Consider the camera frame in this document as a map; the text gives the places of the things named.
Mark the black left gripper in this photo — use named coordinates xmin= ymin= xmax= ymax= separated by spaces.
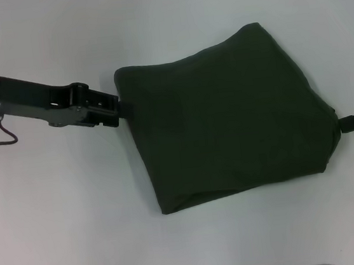
xmin=0 ymin=60 xmax=136 ymax=141

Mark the dark green FREE t-shirt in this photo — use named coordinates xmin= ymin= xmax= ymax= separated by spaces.
xmin=109 ymin=14 xmax=350 ymax=220

